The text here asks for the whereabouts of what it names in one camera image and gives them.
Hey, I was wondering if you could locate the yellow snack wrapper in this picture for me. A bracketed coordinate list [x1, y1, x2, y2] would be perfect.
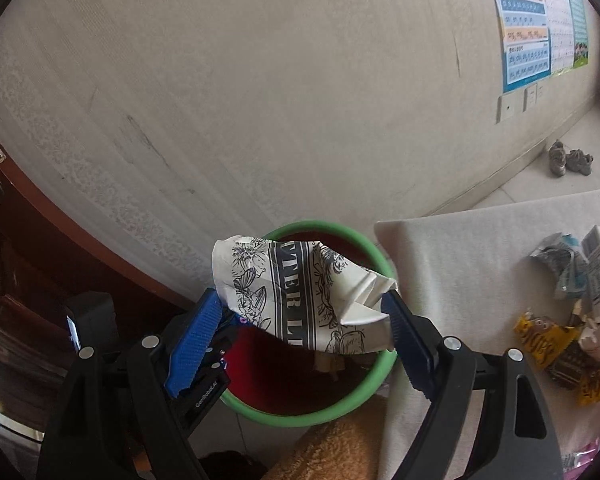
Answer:
[577, 367, 600, 406]
[514, 312, 581, 373]

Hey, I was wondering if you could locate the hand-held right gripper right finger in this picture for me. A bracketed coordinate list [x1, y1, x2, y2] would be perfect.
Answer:
[380, 290, 563, 480]

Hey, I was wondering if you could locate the brown snack wrapper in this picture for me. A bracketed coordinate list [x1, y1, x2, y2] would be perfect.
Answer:
[547, 345, 600, 391]

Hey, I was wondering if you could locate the white wall switch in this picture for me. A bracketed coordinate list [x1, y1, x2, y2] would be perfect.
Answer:
[522, 81, 547, 112]

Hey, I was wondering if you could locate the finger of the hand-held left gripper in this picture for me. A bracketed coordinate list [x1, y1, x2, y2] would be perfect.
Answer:
[177, 327, 238, 441]

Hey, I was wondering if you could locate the white floral print paper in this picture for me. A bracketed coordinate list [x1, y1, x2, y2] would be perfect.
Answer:
[211, 232, 400, 357]

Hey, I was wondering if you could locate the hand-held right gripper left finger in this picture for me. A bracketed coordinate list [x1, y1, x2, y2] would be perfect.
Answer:
[35, 287, 223, 480]

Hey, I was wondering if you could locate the tan fluffy cloth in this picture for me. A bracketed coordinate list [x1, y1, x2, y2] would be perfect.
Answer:
[267, 397, 396, 480]

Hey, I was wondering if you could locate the crumpled beige paper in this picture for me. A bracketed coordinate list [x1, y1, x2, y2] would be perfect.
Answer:
[312, 352, 348, 380]

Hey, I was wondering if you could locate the red bin with green rim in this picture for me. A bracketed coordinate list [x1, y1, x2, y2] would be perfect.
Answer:
[220, 219, 398, 428]

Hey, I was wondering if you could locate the white wall socket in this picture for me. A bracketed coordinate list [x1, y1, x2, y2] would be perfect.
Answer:
[497, 94, 517, 124]

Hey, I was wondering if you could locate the pink patterned packet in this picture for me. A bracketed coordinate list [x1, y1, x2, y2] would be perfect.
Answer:
[562, 440, 600, 476]

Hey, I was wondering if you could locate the white wall chart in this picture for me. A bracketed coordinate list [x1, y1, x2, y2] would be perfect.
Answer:
[537, 0, 577, 76]

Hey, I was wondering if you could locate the grey shoe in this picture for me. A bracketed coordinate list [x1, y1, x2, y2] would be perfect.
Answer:
[548, 140, 568, 177]
[566, 149, 594, 177]

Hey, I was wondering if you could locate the white tablecloth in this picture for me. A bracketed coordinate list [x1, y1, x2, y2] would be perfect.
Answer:
[374, 187, 600, 480]

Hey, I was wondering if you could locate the brown wooden door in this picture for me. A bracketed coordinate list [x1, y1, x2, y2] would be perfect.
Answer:
[0, 110, 203, 441]

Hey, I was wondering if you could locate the blue orange wall chart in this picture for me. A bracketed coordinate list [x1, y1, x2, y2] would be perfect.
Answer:
[485, 0, 553, 93]

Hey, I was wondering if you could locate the crumpled silver blue wrapper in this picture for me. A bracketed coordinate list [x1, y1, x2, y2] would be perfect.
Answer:
[530, 232, 588, 301]

